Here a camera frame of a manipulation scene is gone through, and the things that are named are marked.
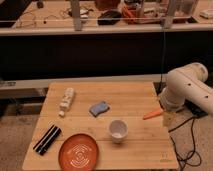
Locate grey metal post left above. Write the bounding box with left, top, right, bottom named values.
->
left=70, top=0, right=82, bottom=31

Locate grey metal post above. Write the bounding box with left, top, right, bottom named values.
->
left=163, top=0, right=176, bottom=29
left=70, top=0, right=82, bottom=31

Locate black floor cable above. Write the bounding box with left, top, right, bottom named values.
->
left=168, top=114, right=203, bottom=171

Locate orange pepper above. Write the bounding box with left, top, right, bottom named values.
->
left=143, top=108, right=164, bottom=120

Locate grey metal post right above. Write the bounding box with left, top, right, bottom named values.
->
left=163, top=0, right=176, bottom=29

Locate orange plate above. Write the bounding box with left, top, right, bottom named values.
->
left=58, top=134, right=99, bottom=171

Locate blue sponge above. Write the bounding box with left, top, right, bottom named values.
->
left=89, top=101, right=110, bottom=117

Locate white cup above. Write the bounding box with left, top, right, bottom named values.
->
left=108, top=120, right=128, bottom=144

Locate orange tool on bench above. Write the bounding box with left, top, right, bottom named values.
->
left=122, top=6, right=136, bottom=24

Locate black object on bench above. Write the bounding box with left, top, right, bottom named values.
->
left=97, top=10, right=121, bottom=25

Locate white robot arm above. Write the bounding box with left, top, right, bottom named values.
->
left=158, top=62, right=213, bottom=127

